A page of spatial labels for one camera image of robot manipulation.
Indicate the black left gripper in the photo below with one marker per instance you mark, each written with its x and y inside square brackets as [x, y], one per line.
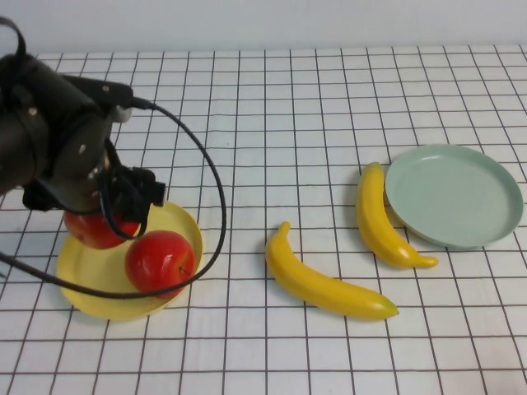
[78, 173]

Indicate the red apple without stem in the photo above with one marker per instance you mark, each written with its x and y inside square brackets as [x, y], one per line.
[90, 232]

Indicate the red apple with dark stem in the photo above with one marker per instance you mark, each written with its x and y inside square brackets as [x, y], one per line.
[156, 263]

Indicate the long yellow banana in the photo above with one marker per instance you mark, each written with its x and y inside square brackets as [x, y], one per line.
[321, 288]

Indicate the left robot arm, dark grey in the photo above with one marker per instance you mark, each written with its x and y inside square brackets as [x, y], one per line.
[24, 136]

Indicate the yellow round plastic plate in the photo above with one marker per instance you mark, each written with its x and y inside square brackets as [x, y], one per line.
[103, 296]

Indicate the pale green round plate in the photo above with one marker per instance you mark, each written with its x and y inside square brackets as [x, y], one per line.
[449, 197]

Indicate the white grid-pattern tablecloth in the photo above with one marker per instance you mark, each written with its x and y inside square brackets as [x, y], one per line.
[288, 123]

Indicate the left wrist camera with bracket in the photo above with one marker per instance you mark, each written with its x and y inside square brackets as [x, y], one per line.
[103, 92]

